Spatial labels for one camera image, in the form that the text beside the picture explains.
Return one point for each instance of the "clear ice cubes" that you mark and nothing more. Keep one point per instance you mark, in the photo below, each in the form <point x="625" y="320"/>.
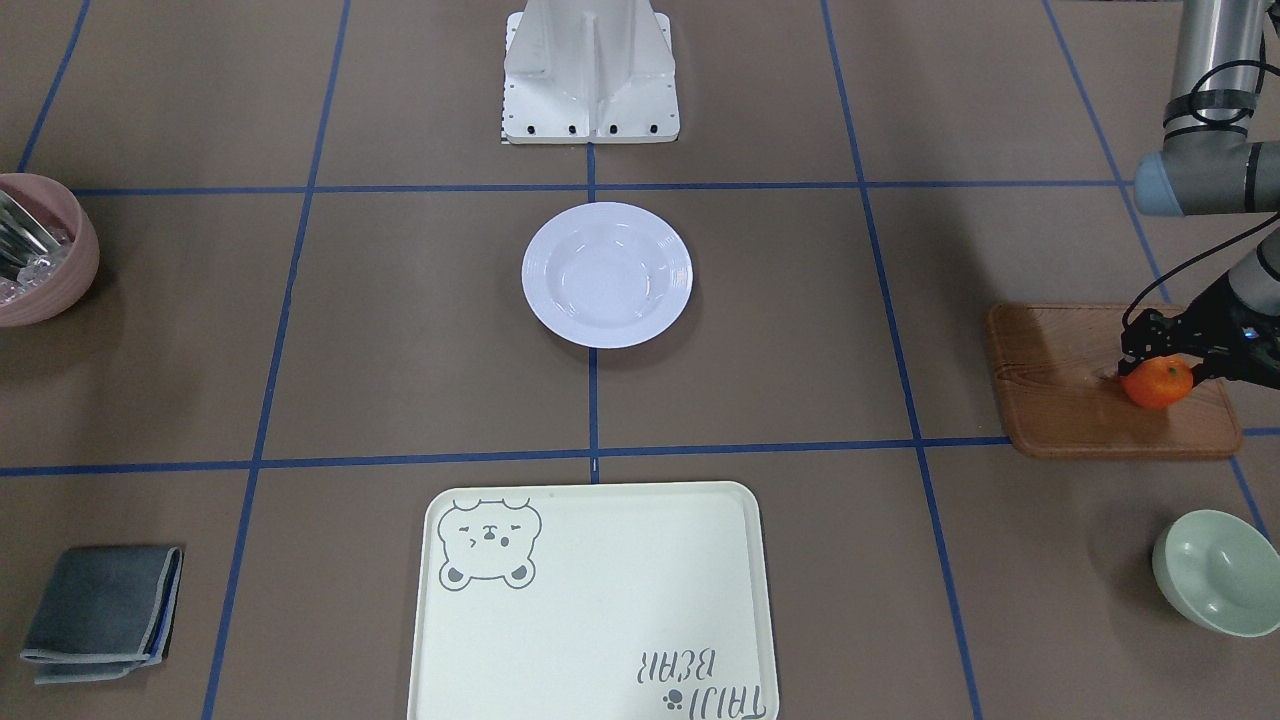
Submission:
<point x="17" y="282"/>

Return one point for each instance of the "white plate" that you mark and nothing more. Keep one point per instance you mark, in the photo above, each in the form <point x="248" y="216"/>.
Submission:
<point x="607" y="275"/>

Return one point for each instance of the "metal scoop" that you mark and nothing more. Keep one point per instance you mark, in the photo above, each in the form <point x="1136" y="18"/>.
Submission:
<point x="24" y="240"/>

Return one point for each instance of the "pink bowl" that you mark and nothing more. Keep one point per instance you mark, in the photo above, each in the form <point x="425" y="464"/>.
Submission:
<point x="54" y="206"/>

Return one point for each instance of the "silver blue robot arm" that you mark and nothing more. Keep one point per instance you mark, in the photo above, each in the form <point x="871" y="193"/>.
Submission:
<point x="1209" y="165"/>

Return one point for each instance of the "green bowl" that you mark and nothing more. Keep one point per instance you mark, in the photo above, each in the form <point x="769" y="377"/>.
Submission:
<point x="1219" y="572"/>

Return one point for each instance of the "grey folded cloth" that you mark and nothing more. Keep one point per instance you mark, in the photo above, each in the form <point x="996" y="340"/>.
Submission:
<point x="105" y="612"/>

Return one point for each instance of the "orange fruit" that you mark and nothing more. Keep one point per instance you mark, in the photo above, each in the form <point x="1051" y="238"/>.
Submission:
<point x="1159" y="382"/>

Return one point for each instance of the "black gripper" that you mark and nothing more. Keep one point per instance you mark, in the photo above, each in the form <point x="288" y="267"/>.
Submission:
<point x="1208" y="327"/>

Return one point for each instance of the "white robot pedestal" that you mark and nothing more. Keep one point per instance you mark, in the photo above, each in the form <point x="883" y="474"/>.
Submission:
<point x="589" y="72"/>

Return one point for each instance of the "wooden cutting board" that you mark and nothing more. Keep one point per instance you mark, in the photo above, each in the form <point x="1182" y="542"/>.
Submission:
<point x="1054" y="370"/>

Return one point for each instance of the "cream bear tray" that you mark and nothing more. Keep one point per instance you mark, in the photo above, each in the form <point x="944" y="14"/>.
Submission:
<point x="594" y="601"/>

